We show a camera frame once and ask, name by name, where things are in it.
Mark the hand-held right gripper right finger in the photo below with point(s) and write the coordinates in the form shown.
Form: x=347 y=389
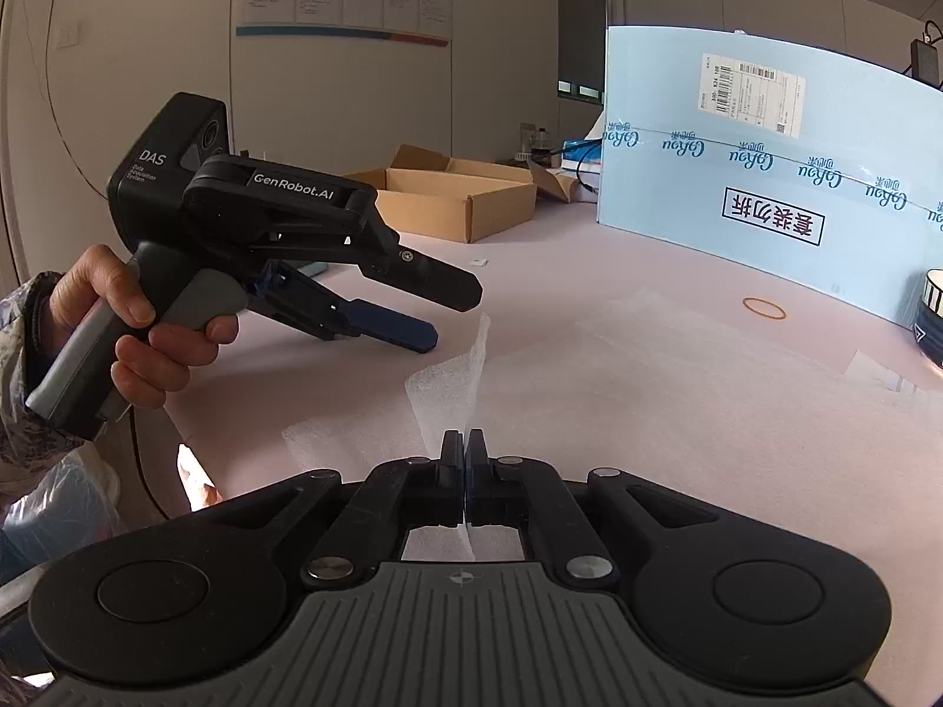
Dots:
x=477 y=471

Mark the dark glass window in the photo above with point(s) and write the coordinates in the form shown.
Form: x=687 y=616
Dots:
x=582 y=15

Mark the tan rubber band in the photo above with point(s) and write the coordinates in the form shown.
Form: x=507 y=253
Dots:
x=745 y=307

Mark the blue tissue packet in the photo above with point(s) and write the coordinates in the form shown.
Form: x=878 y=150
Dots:
x=582 y=151

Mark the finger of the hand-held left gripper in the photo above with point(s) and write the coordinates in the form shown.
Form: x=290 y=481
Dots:
x=398 y=328
x=449 y=287

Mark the open cardboard box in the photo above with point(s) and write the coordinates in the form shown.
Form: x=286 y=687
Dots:
x=457 y=206

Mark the light blue cardboard box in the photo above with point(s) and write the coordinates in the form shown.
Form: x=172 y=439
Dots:
x=663 y=199

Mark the black power adapter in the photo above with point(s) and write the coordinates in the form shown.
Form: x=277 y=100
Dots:
x=927 y=59

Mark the clear plastic bag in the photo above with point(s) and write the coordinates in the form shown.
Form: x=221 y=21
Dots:
x=59 y=515

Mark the white wall switch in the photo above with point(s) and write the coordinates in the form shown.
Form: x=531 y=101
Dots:
x=70 y=34

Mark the striped ceramic bowl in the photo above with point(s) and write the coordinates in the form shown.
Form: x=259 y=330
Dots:
x=932 y=324

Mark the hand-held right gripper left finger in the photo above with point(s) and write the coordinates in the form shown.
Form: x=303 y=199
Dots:
x=453 y=471

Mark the person's left hand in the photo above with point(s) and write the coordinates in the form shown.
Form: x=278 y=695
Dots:
x=92 y=280

